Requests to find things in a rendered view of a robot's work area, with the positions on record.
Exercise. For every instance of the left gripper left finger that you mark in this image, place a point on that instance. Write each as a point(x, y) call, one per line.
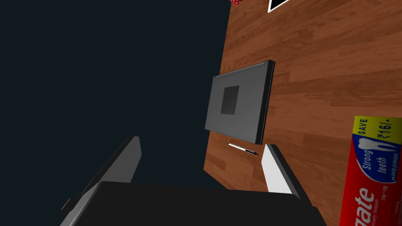
point(123, 163)

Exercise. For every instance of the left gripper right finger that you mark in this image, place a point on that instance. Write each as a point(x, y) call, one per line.
point(276, 174)

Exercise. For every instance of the white and black pen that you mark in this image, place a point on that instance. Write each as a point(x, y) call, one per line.
point(243, 148)

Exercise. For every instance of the grey closed laptop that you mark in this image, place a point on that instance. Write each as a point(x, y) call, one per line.
point(238, 105)

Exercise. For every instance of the red toothpaste box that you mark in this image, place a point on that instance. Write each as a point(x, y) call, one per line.
point(373, 175)

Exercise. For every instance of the brown wooden table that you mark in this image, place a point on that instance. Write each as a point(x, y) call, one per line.
point(314, 78)

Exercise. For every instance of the white-framed black tablet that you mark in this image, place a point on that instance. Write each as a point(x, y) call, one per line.
point(276, 4)

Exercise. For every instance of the red white-dotted object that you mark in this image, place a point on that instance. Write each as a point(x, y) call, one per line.
point(236, 2)

